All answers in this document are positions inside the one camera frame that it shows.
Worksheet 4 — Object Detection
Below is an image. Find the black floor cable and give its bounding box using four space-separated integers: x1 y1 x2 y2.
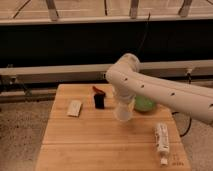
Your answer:
171 71 194 138

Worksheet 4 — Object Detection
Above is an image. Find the black cup with red tool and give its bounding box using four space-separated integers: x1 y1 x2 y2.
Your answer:
92 86 106 109

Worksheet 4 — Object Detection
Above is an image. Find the black hanging cable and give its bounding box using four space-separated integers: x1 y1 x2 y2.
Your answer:
134 12 152 58

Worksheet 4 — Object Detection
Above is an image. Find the white toothpaste tube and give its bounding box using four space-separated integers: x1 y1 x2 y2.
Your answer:
154 123 170 166

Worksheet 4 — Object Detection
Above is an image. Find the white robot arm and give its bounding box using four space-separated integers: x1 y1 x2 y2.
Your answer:
105 53 213 125

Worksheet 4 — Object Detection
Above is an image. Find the green bowl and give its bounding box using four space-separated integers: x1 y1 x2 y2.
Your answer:
134 96 156 112

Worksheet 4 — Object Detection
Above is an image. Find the white eraser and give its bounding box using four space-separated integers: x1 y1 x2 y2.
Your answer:
67 100 82 117

